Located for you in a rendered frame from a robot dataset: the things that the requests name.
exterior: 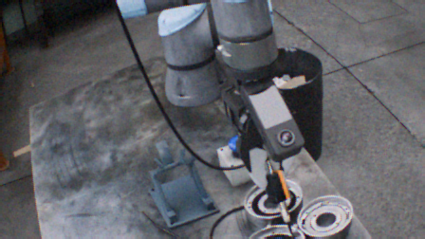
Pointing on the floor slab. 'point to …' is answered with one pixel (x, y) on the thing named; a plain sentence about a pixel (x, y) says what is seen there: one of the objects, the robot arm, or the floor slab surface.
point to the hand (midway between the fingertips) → (274, 180)
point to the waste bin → (304, 94)
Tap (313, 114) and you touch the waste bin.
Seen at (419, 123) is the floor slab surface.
